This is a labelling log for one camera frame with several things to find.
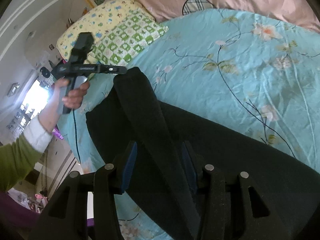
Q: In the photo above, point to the green white checkered pillow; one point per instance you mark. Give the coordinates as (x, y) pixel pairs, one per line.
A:
(127, 39)

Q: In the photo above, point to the black pants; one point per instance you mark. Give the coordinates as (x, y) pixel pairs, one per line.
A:
(132, 113)

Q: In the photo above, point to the light blue floral bedsheet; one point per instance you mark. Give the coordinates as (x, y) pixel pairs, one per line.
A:
(252, 74)

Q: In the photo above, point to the left forearm green sleeve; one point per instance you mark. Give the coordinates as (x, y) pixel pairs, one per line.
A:
(19, 158)

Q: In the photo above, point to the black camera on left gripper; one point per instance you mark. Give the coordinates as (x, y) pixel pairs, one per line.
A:
(83, 44)

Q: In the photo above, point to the person's left hand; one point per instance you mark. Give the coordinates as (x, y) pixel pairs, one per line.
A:
(73, 99)

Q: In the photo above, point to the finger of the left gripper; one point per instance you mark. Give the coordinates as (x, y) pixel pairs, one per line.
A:
(109, 69)

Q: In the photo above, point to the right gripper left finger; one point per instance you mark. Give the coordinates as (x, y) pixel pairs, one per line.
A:
(65, 215)

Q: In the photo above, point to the yellow cartoon print pillow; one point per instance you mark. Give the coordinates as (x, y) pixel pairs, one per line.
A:
(98, 21)

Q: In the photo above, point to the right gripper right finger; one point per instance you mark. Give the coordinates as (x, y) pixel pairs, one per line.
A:
(231, 204)

